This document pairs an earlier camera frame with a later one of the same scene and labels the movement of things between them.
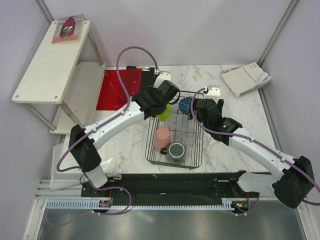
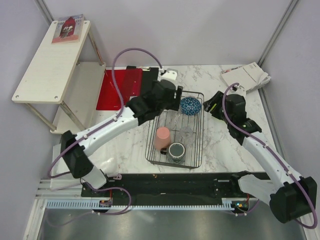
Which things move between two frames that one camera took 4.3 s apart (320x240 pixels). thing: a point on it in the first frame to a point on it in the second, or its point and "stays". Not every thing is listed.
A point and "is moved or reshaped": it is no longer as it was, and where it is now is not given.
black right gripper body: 220,104 to 229,115
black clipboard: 148,77 stays
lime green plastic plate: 164,117 is moved or reshaped
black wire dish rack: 177,142 stays
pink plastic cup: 162,138 stays
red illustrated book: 68,29 stays
